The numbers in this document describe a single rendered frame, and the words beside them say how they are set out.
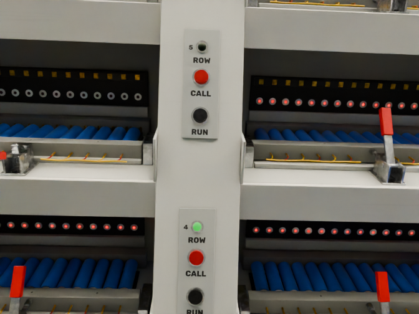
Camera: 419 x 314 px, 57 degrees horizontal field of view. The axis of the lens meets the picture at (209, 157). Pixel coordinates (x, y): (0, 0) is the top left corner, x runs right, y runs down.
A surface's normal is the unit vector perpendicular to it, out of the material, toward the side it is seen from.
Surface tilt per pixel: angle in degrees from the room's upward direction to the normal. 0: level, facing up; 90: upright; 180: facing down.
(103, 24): 111
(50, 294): 21
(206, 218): 90
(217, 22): 90
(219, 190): 90
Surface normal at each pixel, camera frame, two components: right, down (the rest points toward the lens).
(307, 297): 0.04, -0.94
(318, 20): 0.03, 0.34
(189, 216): 0.04, -0.01
